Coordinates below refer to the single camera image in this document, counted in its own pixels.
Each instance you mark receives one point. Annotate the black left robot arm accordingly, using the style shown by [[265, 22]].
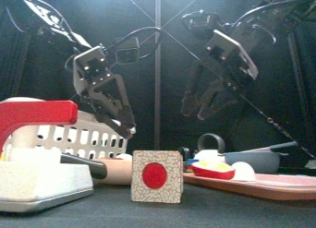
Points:
[[45, 21]]

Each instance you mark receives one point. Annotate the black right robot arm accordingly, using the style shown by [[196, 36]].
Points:
[[271, 14]]

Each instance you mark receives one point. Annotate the white plastic slotted basket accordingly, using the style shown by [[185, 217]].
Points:
[[89, 136]]

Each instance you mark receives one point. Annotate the diagonal metal brace rod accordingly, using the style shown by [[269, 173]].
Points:
[[271, 121]]

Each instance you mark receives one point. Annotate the beige wooden bowl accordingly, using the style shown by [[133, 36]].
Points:
[[118, 171]]

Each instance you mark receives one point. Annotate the small black toy item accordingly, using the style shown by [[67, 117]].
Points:
[[184, 153]]

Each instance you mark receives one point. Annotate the patterned block with red dot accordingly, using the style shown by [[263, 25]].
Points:
[[156, 176]]

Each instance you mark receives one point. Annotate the blue toy piece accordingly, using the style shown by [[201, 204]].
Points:
[[190, 164]]

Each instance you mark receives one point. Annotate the red yellow toy food piece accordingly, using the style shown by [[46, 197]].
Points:
[[212, 170]]

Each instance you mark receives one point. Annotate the red white toy coffee machine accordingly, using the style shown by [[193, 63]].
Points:
[[37, 173]]

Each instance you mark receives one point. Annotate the white toy egg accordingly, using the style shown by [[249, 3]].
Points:
[[244, 171]]

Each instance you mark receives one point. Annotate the pink plastic tray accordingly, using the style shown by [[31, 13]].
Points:
[[271, 185]]

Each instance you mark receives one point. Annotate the vertical metal frame pole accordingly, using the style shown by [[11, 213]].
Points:
[[157, 84]]

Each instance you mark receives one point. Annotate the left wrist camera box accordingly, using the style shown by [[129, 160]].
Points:
[[128, 51]]

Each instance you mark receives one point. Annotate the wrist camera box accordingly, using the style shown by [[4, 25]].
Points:
[[203, 22], [128, 51]]

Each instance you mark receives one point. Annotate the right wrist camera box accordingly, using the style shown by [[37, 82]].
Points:
[[203, 22]]

